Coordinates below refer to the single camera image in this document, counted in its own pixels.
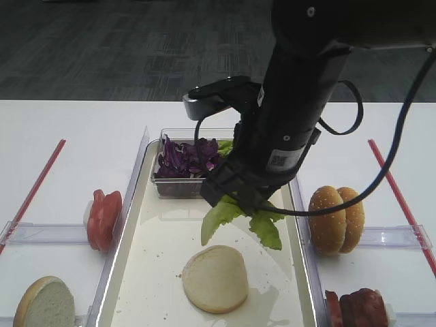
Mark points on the upper right clear holder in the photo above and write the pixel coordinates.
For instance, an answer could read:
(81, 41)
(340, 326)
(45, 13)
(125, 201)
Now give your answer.
(411, 237)

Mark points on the front tomato slice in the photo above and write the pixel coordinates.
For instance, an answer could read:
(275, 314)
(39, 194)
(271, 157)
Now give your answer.
(101, 222)

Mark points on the clear holder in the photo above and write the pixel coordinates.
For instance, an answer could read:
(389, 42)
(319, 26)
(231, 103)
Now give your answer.
(43, 233)
(412, 319)
(82, 320)
(411, 237)

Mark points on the dark meat patty stack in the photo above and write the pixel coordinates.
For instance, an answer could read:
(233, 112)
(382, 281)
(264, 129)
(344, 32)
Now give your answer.
(364, 307)

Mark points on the left long clear rail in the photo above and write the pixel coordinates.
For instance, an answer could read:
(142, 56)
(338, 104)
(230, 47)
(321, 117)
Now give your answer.
(95, 310)

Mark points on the sesame bun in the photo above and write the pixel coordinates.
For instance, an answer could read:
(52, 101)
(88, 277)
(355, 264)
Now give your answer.
(355, 219)
(327, 231)

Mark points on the upright bun half left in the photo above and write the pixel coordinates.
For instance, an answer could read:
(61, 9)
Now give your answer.
(47, 302)

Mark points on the white pusher block left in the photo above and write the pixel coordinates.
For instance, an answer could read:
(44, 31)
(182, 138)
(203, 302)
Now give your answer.
(87, 212)

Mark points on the rear sesame bun top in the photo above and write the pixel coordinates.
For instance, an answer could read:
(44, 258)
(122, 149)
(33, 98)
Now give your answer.
(355, 219)

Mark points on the upper left clear holder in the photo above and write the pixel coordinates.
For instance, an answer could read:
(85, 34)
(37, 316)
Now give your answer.
(43, 233)

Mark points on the shredded purple cabbage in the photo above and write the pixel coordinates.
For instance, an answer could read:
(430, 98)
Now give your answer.
(180, 159)

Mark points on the lower left clear holder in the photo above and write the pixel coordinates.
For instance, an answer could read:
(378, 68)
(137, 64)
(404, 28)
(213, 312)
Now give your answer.
(82, 320)

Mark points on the rear tomato slice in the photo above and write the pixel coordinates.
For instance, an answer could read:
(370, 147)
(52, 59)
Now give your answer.
(99, 199)

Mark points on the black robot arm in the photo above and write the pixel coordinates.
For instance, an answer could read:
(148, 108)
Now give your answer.
(310, 28)

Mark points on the left red strip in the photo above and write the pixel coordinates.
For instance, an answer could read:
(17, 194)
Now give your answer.
(30, 197)

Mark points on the lower right clear holder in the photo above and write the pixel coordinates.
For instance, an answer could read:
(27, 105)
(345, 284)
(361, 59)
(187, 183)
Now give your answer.
(412, 319)

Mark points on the red strip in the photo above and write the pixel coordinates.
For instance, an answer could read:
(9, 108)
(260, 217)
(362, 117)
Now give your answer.
(30, 197)
(405, 201)

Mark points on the lettuce leaf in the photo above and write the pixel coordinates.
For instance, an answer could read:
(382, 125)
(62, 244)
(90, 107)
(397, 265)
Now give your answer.
(260, 223)

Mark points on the clear plastic salad box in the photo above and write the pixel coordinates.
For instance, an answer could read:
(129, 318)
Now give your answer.
(184, 188)

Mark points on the long clear rail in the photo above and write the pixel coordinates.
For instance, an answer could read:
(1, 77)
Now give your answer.
(95, 310)
(311, 295)

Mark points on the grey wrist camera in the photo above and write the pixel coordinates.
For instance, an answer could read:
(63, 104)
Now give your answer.
(214, 97)

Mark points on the right red strip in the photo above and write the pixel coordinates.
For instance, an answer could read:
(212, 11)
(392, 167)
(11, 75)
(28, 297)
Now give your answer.
(405, 201)

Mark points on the green lettuce pile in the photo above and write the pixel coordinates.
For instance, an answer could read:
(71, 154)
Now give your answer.
(224, 147)

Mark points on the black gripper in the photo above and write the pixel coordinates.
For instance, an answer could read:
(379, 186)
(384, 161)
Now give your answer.
(273, 138)

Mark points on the right long clear rail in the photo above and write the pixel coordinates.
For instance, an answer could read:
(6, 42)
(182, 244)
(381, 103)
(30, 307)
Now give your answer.
(311, 295)

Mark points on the bacon slice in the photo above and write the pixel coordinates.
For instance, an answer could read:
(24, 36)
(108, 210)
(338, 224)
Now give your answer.
(334, 309)

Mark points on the white pusher block right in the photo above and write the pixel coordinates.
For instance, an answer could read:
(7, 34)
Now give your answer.
(390, 308)

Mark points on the bun bottom on tray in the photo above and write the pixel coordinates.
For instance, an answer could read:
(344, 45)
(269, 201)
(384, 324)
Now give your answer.
(215, 279)

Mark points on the tomato slice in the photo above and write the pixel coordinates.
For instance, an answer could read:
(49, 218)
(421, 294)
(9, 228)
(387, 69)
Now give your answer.
(99, 199)
(101, 222)

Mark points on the white pusher block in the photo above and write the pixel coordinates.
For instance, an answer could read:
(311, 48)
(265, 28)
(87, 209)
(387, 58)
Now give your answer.
(390, 308)
(87, 212)

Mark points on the front sesame bun top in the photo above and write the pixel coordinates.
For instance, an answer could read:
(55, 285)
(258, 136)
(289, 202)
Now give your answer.
(327, 231)

